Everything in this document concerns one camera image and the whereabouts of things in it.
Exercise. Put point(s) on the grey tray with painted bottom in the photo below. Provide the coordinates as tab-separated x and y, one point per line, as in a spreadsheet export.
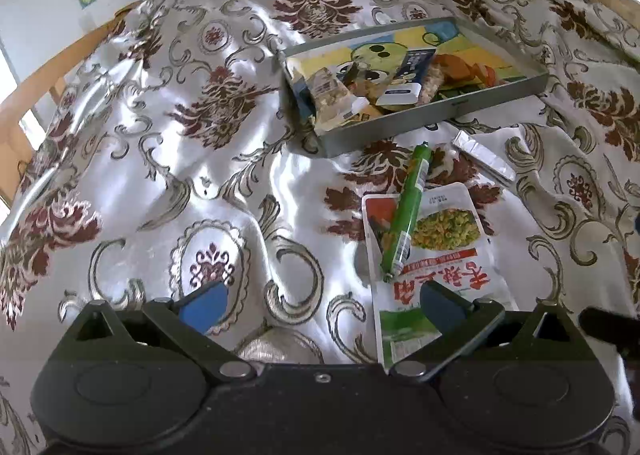
450	105

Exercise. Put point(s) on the small white snack packet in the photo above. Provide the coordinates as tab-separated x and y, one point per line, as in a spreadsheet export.
400	97

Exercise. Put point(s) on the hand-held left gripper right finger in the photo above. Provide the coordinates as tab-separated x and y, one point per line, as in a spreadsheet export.
440	306

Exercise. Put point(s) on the green sausage stick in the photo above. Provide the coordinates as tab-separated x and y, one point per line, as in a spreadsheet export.
407	210

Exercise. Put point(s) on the clear rice cracker packet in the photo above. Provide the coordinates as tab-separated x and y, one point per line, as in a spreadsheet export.
432	84

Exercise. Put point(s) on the silver foil packet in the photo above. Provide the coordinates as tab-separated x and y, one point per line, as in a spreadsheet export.
484	156

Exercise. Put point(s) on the wooden bed frame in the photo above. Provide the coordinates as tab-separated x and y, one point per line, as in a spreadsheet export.
55	75

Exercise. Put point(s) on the dark blue snack packet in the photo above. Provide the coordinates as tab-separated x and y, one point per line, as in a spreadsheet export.
416	66

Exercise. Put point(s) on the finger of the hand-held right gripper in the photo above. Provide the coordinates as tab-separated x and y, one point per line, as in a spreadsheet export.
612	327

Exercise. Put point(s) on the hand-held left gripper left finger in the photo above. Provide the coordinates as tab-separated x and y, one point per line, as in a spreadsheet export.
206	307

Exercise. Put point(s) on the floral patterned satin blanket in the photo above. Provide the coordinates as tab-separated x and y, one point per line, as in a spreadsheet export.
200	145

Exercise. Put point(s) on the orange snack packet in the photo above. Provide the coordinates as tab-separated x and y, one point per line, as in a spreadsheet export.
470	69

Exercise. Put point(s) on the white vegetable snack pouch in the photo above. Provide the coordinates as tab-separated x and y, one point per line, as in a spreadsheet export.
440	235

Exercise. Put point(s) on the clear nut snack packet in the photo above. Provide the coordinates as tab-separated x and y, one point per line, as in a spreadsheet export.
327	92

